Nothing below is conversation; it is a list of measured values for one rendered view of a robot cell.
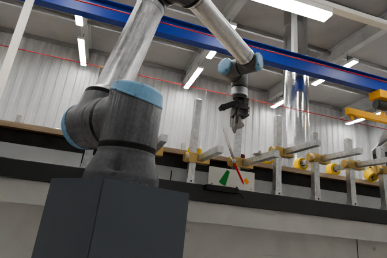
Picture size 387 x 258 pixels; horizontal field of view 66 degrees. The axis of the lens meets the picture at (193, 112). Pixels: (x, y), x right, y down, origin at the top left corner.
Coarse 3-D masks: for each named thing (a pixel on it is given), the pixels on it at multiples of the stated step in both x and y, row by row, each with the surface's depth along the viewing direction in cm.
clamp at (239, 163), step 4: (228, 160) 161; (240, 160) 160; (228, 164) 160; (232, 164) 158; (236, 164) 158; (240, 164) 159; (240, 168) 163; (244, 168) 162; (248, 168) 160; (252, 168) 160
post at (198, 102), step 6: (198, 102) 163; (198, 108) 162; (198, 114) 161; (192, 120) 162; (198, 120) 160; (192, 126) 160; (198, 126) 159; (192, 132) 157; (198, 132) 158; (192, 138) 156; (192, 144) 155; (192, 150) 154; (192, 162) 153; (192, 168) 152; (192, 174) 151
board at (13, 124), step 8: (0, 120) 148; (16, 128) 152; (24, 128) 150; (32, 128) 151; (40, 128) 153; (48, 128) 154; (168, 152) 168; (176, 152) 169; (216, 160) 176; (224, 160) 176; (264, 168) 185; (272, 168) 184; (288, 168) 187; (296, 168) 188; (320, 176) 192; (328, 176) 193; (336, 176) 195; (344, 176) 197; (368, 184) 201; (376, 184) 202
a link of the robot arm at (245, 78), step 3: (243, 75) 163; (246, 75) 165; (240, 78) 162; (243, 78) 163; (246, 78) 165; (237, 81) 163; (240, 81) 163; (243, 81) 163; (246, 81) 165; (234, 84) 164; (237, 84) 163; (240, 84) 162; (243, 84) 162; (246, 84) 164; (246, 87) 164
